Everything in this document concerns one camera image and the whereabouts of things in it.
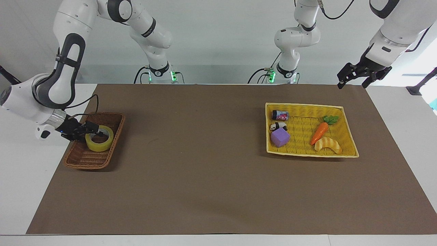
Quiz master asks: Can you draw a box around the toy carrot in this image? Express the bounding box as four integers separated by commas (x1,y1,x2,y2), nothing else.
310,115,340,146

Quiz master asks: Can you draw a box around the purple cube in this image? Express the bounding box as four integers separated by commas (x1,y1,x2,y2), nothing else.
270,129,291,148

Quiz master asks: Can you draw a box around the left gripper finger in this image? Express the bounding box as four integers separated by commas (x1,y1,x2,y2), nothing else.
337,63,362,90
362,67,393,89

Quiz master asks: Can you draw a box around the black stand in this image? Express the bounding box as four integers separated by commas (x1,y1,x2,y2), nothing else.
0,65,22,85
406,67,437,96

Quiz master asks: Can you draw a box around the yellow tape roll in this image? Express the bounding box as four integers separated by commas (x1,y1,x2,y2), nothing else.
85,125,114,152

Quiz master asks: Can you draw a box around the yellow woven basket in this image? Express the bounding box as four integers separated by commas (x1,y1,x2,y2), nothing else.
265,102,360,159

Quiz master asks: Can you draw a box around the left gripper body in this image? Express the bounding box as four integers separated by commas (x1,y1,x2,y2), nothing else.
356,46,387,73

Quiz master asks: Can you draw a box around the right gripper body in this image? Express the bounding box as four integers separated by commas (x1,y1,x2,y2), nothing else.
60,116,86,141

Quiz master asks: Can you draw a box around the brown wicker basket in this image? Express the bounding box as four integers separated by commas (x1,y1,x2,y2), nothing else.
64,112,126,170

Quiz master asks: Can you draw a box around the toy croissant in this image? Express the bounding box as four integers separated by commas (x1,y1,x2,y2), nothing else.
314,137,343,155

